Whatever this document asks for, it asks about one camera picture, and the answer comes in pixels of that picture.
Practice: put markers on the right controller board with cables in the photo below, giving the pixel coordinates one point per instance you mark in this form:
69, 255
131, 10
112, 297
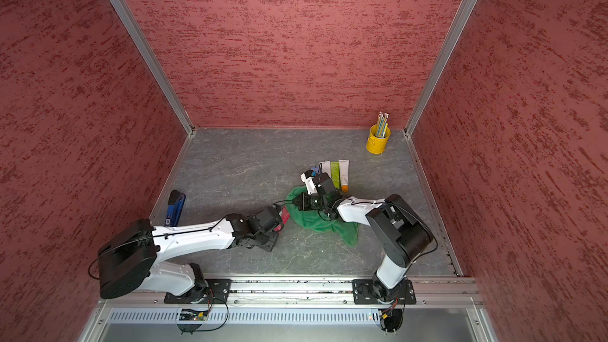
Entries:
391, 318

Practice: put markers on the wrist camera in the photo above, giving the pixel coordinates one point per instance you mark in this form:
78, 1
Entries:
320, 185
269, 219

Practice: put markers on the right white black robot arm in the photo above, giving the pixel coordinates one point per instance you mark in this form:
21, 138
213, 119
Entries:
399, 230

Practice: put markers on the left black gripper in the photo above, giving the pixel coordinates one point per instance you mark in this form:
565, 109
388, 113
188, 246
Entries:
268, 247

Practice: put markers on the aluminium front rail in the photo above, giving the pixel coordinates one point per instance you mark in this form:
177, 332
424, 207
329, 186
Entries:
330, 291

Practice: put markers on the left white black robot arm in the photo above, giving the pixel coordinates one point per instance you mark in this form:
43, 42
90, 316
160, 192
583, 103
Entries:
139, 257

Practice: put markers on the blue stapler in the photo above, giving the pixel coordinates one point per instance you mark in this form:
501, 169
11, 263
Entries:
176, 203

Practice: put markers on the white tube orange cap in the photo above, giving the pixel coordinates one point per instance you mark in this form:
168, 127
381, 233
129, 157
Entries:
344, 175

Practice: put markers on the green microfiber cloth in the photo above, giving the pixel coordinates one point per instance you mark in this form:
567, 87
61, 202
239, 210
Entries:
319, 223

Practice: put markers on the green tube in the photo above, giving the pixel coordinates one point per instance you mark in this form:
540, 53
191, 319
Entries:
335, 174

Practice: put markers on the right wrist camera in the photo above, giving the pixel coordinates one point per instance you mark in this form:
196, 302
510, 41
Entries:
320, 185

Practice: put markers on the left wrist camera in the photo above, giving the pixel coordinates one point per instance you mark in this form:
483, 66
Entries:
269, 219

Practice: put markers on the yellow cup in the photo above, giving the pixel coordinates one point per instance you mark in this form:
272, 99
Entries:
376, 145

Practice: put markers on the white tube red cap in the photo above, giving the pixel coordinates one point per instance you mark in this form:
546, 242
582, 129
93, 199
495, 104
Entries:
325, 167

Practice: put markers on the dark red tube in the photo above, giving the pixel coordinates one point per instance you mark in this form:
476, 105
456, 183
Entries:
285, 215

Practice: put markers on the corner aluminium profile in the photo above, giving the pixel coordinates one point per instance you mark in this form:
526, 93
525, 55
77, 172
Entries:
453, 35
146, 51

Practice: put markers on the left corner aluminium profile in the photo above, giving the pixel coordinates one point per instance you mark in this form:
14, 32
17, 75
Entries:
146, 51

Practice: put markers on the controller board with cables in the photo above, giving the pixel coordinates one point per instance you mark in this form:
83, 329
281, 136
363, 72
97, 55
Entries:
191, 319
391, 318

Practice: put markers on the bundle of pencils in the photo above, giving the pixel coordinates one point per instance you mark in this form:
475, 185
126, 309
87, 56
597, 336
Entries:
382, 125

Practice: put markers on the left controller board with cables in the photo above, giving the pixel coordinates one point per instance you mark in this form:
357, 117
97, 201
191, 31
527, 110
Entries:
191, 319

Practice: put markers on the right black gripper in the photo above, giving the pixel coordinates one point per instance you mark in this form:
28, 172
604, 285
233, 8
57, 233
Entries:
305, 205

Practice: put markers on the right corner aluminium profile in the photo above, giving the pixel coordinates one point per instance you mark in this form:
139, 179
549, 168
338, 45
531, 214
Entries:
453, 35

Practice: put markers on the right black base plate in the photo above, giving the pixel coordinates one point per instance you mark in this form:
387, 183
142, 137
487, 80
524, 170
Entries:
365, 291

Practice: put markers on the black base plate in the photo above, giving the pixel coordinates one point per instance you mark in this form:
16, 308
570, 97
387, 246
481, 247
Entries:
220, 287
365, 291

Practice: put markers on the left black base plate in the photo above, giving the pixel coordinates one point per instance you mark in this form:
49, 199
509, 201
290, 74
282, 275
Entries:
220, 287

